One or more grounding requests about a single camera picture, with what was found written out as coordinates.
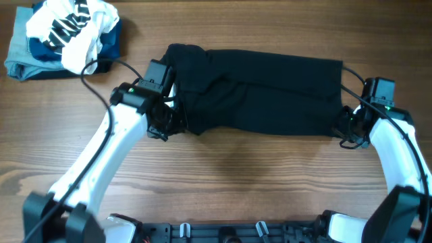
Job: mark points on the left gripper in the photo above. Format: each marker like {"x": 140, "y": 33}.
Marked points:
{"x": 180, "y": 123}

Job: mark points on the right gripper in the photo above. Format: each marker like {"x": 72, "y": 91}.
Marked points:
{"x": 347, "y": 111}

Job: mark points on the black polo shirt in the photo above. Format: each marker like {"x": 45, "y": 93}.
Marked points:
{"x": 258, "y": 92}

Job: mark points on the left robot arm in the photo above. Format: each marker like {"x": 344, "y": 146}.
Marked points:
{"x": 67, "y": 213}

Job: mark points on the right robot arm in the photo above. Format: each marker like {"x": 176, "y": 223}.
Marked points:
{"x": 405, "y": 213}

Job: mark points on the dark blue folded garment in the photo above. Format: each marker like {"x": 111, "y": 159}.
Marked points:
{"x": 109, "y": 44}

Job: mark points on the white shirt with black print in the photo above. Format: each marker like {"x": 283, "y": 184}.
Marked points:
{"x": 77, "y": 30}

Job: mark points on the light blue folded garment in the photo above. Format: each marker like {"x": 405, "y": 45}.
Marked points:
{"x": 20, "y": 63}

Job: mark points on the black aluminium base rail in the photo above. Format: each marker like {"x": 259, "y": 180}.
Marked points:
{"x": 289, "y": 232}

